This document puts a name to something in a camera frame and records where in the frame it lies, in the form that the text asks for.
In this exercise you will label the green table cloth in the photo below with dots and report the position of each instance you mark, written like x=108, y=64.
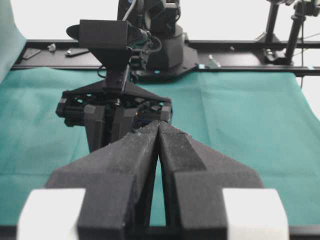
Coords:
x=260, y=119

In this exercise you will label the black camera stand pole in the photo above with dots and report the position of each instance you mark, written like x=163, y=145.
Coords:
x=268, y=36

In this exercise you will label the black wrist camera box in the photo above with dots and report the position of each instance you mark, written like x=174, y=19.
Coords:
x=108, y=40

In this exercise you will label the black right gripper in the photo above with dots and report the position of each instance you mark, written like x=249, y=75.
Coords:
x=121, y=97

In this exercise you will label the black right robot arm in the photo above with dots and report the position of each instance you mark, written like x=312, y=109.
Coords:
x=157, y=20

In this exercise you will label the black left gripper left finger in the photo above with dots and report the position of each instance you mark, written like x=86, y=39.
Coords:
x=118, y=181

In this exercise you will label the black table frame rail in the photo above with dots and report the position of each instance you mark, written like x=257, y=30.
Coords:
x=193, y=55

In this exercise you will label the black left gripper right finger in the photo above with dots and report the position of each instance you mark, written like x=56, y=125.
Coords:
x=193, y=176

